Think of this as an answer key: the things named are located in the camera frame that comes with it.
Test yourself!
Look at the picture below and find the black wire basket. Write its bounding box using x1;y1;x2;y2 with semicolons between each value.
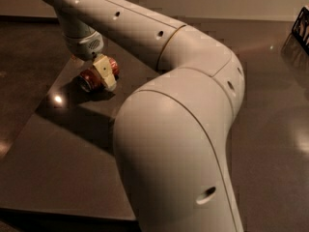
292;6;309;54

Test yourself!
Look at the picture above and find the red coke can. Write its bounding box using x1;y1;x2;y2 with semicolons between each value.
76;58;120;93

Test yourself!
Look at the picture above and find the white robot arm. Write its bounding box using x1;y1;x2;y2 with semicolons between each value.
43;0;245;232

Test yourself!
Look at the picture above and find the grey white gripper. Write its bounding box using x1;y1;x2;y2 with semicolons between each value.
63;31;117;91

